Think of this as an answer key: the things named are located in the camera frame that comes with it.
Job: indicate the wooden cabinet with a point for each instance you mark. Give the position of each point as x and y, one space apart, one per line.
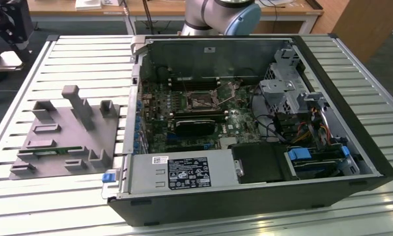
364 24

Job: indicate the black RAM slot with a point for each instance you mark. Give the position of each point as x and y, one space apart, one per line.
196 114

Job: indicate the black label sticker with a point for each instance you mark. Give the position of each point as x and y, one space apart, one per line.
189 173

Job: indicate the green motherboard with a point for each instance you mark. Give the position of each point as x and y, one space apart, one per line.
238 123

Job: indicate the silver power supply unit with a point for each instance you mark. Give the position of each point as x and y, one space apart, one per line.
144 174

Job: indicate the white barcode sticker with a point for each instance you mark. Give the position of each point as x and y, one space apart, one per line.
160 159

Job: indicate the CPU socket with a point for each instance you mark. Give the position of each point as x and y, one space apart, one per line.
200 100

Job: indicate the black graphics card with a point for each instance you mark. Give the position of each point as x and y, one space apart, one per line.
196 127

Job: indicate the grey plastic parts rack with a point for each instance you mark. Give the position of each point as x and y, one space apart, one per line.
74 127

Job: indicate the blue plastic clip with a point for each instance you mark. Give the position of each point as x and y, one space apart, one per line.
344 151

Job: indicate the black plastic air shroud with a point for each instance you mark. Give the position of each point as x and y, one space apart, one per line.
261 164

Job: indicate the blue case latch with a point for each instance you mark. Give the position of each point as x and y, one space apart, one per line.
108 178

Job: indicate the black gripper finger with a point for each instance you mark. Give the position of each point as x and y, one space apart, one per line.
25 55

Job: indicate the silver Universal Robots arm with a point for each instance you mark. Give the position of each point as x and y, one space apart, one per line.
200 12

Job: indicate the blue disk carrier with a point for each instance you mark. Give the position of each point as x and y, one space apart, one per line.
300 153

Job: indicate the white box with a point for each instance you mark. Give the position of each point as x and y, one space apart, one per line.
88 5

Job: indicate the black open PC case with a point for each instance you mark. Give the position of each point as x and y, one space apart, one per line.
248 204

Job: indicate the green RAM stick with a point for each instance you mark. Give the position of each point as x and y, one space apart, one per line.
65 150

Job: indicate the metal drive cage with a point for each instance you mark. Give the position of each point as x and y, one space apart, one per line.
281 98

